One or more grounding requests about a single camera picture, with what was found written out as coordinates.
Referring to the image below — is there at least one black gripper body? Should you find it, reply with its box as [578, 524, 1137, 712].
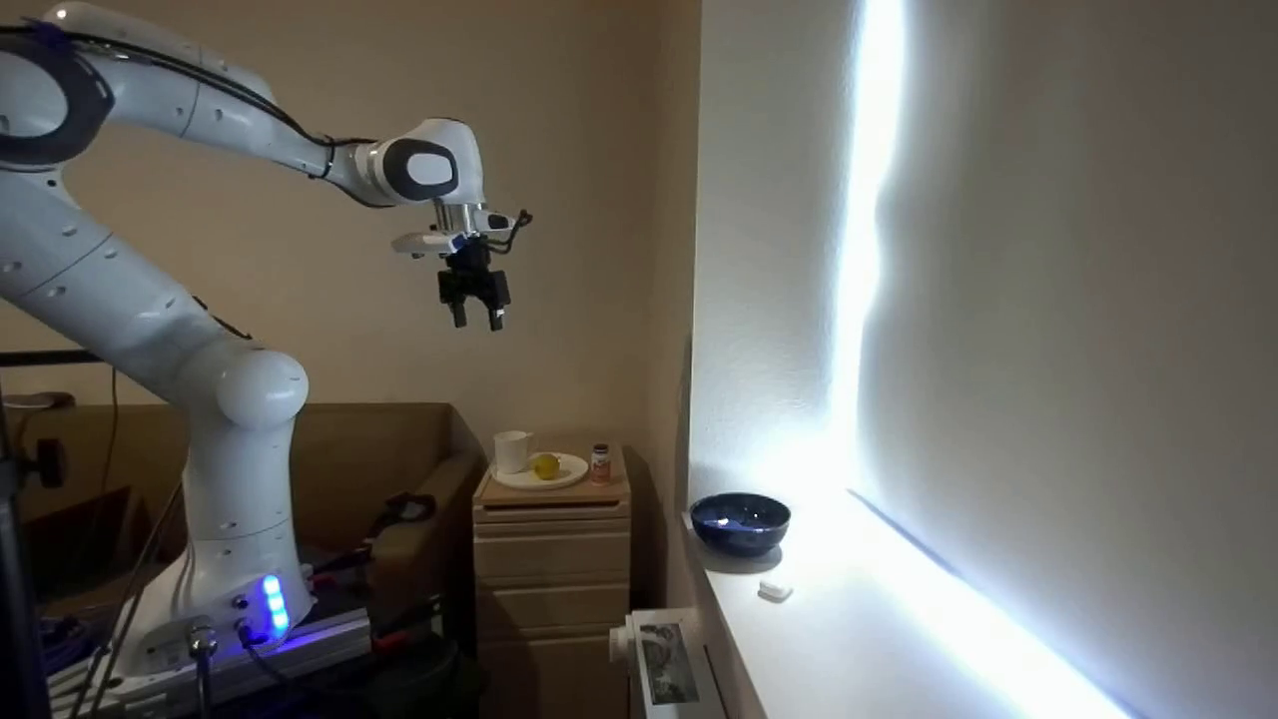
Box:
[435, 245, 517, 318]

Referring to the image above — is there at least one light wooden drawer cabinet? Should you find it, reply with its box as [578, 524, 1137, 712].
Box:
[466, 443, 638, 719]

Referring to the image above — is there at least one white windowsill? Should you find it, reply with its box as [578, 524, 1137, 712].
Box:
[682, 462, 1150, 719]

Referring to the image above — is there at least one white cup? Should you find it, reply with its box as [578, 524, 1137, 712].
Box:
[493, 428, 534, 478]

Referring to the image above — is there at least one white round plate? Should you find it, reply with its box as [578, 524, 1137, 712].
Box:
[486, 447, 590, 489]

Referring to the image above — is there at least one brown leather armchair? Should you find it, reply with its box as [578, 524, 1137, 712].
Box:
[0, 398, 493, 648]

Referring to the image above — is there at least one dark blue bowl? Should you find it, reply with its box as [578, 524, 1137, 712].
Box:
[686, 488, 795, 559]

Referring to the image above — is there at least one white radiator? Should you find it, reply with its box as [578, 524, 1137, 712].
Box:
[608, 601, 732, 719]

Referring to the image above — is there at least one white roller blind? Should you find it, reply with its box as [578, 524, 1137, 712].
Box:
[847, 0, 1278, 719]

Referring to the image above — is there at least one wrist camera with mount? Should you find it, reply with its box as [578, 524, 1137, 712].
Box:
[386, 203, 541, 263]

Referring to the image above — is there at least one aluminium mounting rail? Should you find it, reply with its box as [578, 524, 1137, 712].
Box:
[47, 599, 381, 719]

